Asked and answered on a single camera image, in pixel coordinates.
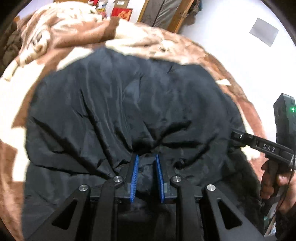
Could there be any black puffer jacket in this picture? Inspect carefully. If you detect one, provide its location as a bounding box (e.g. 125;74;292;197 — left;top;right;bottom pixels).
22;48;264;240

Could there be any right hand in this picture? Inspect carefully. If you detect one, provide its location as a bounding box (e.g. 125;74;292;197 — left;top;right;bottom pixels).
260;161;295;214

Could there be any brown and cream plush blanket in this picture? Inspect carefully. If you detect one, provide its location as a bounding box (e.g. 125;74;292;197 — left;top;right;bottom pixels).
1;1;265;240

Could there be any red gift box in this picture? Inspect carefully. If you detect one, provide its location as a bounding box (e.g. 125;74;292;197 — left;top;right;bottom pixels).
111;8;132;21

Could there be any cardboard box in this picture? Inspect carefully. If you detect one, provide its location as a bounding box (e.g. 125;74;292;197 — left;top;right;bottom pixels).
114;0;128;8

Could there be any brown puffer jacket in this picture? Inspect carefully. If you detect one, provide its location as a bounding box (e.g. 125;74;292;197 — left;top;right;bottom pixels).
0;21;22;75

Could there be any grey wall panel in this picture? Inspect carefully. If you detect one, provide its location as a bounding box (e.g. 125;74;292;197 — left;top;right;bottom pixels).
250;18;278;47

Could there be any wooden door frame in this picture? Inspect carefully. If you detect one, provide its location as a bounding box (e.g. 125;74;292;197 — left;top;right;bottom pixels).
137;0;200;33

